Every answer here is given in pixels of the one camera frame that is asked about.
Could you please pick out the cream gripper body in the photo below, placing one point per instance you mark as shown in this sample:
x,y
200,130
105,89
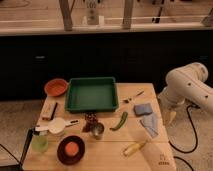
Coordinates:
x,y
168,116

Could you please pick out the yellow banana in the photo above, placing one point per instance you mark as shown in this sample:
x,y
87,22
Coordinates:
x,y
131,149

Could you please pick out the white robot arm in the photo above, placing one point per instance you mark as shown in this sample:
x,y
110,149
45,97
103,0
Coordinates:
x,y
185,83

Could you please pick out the green plastic tray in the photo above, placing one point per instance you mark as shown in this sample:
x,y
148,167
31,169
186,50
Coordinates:
x,y
92,94

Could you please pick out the blue grey cloth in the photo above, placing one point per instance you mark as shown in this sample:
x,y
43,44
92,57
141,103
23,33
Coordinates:
x,y
150,123

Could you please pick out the blue sponge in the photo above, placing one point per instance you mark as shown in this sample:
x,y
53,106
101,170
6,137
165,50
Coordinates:
x,y
143,109

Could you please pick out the green chili pepper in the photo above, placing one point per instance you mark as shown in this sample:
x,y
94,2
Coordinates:
x,y
121,122

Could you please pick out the metal cup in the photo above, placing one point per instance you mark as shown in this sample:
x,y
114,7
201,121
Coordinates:
x,y
97,130

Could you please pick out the dark red grape bunch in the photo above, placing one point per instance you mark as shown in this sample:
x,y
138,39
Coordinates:
x,y
91,119

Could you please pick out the orange round fruit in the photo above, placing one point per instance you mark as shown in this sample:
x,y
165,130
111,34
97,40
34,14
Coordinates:
x,y
71,149

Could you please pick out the dark plate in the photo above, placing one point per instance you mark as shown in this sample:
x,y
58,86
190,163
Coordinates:
x,y
70,160

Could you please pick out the white measuring scoop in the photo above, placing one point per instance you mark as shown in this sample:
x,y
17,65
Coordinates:
x,y
56,126

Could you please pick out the orange bowl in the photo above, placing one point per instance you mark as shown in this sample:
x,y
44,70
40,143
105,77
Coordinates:
x,y
56,87

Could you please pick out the wooden block with black edge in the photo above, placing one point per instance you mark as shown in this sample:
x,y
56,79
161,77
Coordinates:
x,y
49,110

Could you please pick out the black clamp stand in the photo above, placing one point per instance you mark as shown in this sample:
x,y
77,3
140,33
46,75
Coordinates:
x,y
18,166

